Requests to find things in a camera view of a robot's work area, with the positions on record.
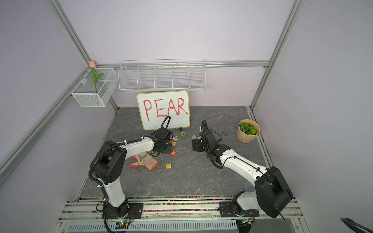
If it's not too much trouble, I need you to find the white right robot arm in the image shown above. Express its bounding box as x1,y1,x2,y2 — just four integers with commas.
192,129,294,218

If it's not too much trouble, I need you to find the pink artificial tulip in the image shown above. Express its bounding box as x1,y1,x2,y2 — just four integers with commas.
89,61,103,94

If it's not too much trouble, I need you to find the small white mesh basket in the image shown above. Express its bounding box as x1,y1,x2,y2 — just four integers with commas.
71,68,119,107

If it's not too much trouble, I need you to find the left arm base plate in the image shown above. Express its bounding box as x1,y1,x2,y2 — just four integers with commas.
102,203,144,219

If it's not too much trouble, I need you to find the aluminium rail front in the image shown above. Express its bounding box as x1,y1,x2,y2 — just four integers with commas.
58,196,305,223

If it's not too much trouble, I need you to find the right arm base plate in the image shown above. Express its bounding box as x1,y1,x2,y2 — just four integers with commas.
218,201,259,217

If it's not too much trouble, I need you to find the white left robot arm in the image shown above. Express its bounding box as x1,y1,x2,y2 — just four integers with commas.
88,128,173,208

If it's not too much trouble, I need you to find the green artificial plant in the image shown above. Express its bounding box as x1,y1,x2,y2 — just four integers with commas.
240,122,258,136

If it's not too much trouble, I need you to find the beige plant pot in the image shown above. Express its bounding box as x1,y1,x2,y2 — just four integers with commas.
237,119,260,143

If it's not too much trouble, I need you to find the long white wire basket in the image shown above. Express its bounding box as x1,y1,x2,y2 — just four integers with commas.
118,59,207,92

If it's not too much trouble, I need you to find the whiteboard with PEAR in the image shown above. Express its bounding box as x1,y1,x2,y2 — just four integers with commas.
137,90,191,131

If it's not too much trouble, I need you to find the aluminium frame post right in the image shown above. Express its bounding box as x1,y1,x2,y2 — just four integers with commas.
250,0,306,111

